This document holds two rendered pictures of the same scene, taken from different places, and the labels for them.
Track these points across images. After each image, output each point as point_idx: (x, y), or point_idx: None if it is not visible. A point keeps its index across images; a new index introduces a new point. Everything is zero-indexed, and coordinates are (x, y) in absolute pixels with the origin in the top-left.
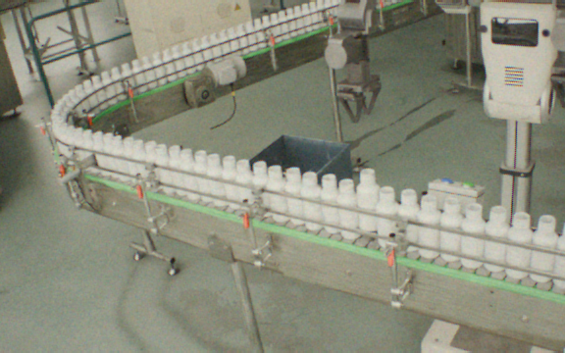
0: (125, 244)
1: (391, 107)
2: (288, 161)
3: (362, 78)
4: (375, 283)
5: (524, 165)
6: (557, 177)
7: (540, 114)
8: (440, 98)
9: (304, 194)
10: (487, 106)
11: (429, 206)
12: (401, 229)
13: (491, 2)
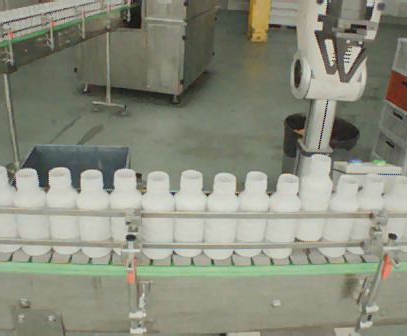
0: None
1: (44, 127)
2: (41, 178)
3: (364, 14)
4: (314, 307)
5: (327, 145)
6: (219, 168)
7: (359, 90)
8: (85, 116)
9: (223, 208)
10: (308, 86)
11: None
12: (377, 227)
13: None
